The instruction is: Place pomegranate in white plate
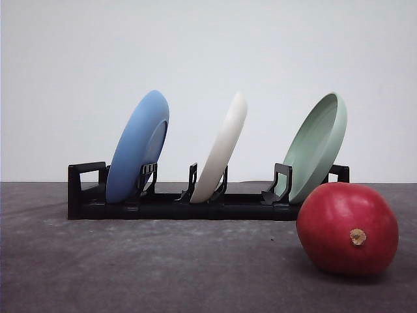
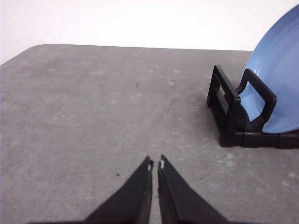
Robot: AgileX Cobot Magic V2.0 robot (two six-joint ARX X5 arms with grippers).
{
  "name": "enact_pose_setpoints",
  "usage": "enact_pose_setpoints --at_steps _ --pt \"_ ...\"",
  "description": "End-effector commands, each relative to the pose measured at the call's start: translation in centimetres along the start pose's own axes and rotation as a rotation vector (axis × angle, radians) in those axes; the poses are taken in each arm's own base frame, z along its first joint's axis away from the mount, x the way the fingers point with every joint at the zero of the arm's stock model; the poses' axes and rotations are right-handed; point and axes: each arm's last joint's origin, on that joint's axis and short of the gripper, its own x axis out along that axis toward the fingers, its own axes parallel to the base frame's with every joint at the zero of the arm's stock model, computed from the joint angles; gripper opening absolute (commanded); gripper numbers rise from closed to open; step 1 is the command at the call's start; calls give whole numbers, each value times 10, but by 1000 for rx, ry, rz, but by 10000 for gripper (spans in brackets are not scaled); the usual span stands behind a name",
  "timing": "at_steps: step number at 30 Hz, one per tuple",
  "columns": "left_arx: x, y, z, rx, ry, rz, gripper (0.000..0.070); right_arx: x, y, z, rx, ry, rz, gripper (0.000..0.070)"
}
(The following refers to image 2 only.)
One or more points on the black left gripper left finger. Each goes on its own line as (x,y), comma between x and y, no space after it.
(132,203)

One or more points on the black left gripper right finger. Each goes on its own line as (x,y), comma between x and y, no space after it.
(179,201)

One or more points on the blue plate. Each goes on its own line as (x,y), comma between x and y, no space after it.
(275,61)

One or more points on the black plastic dish rack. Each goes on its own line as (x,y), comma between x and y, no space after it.
(231,119)

